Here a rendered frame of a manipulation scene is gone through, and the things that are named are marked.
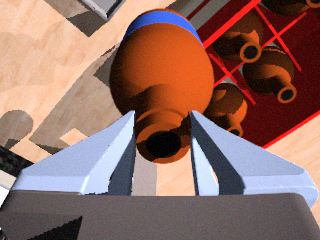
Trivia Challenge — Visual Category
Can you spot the red crate with dividers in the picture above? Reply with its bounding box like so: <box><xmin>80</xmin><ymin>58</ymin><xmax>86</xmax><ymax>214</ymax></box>
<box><xmin>186</xmin><ymin>0</ymin><xmax>320</xmax><ymax>149</ymax></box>

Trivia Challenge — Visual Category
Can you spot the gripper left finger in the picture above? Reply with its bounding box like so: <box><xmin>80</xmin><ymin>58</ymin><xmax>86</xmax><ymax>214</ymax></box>
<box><xmin>8</xmin><ymin>111</ymin><xmax>136</xmax><ymax>196</ymax></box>

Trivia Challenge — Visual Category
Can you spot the orange bottle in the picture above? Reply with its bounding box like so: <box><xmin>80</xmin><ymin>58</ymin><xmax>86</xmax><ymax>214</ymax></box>
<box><xmin>211</xmin><ymin>11</ymin><xmax>264</xmax><ymax>63</ymax></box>
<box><xmin>203</xmin><ymin>76</ymin><xmax>247</xmax><ymax>137</ymax></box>
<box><xmin>238</xmin><ymin>42</ymin><xmax>297</xmax><ymax>103</ymax></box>
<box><xmin>109</xmin><ymin>8</ymin><xmax>214</xmax><ymax>164</ymax></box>

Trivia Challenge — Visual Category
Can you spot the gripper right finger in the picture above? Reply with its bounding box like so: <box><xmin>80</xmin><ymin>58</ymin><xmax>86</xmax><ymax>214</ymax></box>
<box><xmin>190</xmin><ymin>111</ymin><xmax>319</xmax><ymax>209</ymax></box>

